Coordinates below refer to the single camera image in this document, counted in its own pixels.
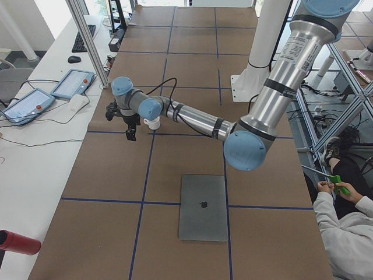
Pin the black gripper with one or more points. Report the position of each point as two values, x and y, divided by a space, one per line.
130 119

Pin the white cup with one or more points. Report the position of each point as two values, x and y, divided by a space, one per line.
152 124

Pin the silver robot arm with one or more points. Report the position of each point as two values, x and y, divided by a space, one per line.
247 141

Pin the grey closed laptop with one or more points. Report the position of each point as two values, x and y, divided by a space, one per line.
203 215

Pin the white folded cloth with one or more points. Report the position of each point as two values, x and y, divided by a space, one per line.
77 102

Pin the far blue teach pendant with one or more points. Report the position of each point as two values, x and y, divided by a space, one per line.
75 82

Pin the blue teach pendant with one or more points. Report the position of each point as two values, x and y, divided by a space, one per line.
27 108
75 82

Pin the black desktop box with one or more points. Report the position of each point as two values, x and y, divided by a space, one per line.
116 40

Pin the black computer mouse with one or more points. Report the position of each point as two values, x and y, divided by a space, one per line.
74 59

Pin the near blue teach pendant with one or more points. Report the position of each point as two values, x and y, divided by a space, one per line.
27 108

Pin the red bottle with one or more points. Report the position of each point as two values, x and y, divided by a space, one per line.
19 244

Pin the seated person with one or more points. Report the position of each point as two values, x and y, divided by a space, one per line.
345 221

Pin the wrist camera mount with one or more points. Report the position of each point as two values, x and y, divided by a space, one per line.
112 111

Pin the aluminium frame post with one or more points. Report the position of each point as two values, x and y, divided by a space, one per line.
83 29

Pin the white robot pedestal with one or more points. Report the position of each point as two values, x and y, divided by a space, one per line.
273 17

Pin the green handled tool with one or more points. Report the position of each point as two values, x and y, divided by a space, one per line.
335 179

